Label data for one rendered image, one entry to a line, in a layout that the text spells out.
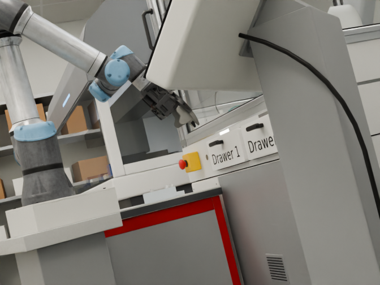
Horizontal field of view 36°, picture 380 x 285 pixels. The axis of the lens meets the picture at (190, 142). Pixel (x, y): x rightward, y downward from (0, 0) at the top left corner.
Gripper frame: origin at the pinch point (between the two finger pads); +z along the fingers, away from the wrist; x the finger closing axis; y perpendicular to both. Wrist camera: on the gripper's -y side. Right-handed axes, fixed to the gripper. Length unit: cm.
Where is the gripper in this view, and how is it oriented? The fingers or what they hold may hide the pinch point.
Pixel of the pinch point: (195, 121)
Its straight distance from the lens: 200.1
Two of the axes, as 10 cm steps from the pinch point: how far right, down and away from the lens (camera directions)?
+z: 7.1, 6.9, 1.3
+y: -6.3, 7.1, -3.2
